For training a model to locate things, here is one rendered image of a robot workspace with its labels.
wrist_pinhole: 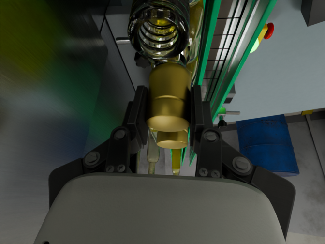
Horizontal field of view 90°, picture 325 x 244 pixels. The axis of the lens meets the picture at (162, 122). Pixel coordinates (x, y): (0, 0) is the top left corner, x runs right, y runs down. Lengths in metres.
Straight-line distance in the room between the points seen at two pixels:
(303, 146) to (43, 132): 3.08
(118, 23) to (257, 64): 0.52
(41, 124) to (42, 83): 0.04
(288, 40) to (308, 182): 2.52
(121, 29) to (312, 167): 2.94
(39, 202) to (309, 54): 0.80
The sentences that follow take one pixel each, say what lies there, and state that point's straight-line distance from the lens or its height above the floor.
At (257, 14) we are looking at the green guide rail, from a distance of 0.34.
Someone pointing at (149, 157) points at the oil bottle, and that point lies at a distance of 0.73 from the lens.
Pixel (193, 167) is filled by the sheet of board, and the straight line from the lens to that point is 2.99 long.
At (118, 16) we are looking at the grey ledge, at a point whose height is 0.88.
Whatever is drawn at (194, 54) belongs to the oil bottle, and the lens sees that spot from 0.17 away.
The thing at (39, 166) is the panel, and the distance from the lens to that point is 0.19.
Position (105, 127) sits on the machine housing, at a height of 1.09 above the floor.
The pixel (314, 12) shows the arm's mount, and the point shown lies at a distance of 0.57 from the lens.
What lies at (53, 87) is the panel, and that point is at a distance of 0.20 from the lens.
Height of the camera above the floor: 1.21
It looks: 23 degrees down
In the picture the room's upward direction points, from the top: 176 degrees counter-clockwise
